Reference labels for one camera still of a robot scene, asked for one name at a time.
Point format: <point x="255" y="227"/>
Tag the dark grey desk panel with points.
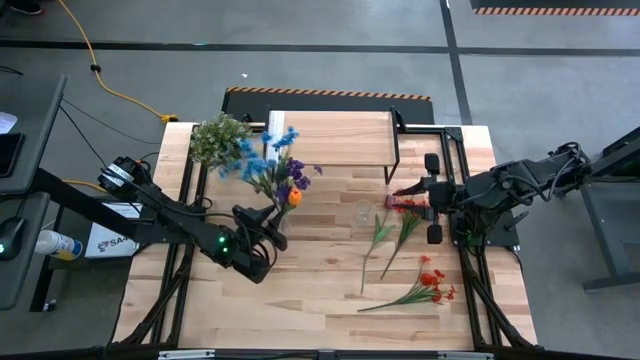
<point x="37" y="210"/>

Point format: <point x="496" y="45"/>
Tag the wooden shelf with black legs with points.
<point x="340" y="137"/>

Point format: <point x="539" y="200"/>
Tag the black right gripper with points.
<point x="444" y="197"/>

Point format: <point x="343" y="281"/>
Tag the grey metal stand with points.
<point x="600" y="230"/>

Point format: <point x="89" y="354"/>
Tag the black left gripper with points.
<point x="252" y="257"/>

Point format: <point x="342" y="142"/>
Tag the person's shoe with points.
<point x="25" y="6"/>

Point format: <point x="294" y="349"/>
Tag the grey side desk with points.
<point x="30" y="130"/>

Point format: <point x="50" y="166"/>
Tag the white paper sheet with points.
<point x="6" y="122"/>

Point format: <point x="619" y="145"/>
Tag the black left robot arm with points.
<point x="175" y="220"/>

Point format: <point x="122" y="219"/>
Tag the orange artificial tulip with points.
<point x="295" y="198"/>

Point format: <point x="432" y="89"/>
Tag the black hazard-striped floor mat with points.
<point x="550" y="4"/>
<point x="240" y="107"/>

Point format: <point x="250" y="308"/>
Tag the red artificial flower bunch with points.
<point x="407" y="225"/>
<point x="427" y="279"/>

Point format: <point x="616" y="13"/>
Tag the blue artificial flower bunch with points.
<point x="255" y="167"/>

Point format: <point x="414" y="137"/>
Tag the black diagonal support bar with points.
<point x="75" y="197"/>

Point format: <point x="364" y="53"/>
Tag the white spray can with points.
<point x="57" y="244"/>

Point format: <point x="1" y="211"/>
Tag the potted green plant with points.
<point x="215" y="140"/>

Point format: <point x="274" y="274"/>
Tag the purple artificial flower bunch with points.
<point x="296" y="172"/>

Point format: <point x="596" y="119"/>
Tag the small blue white bottle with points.
<point x="50" y="305"/>

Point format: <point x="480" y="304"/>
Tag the black tablet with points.
<point x="9" y="155"/>

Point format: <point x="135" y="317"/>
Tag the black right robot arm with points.
<point x="505" y="187"/>

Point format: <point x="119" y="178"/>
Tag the white printed cardboard box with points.
<point x="110" y="245"/>

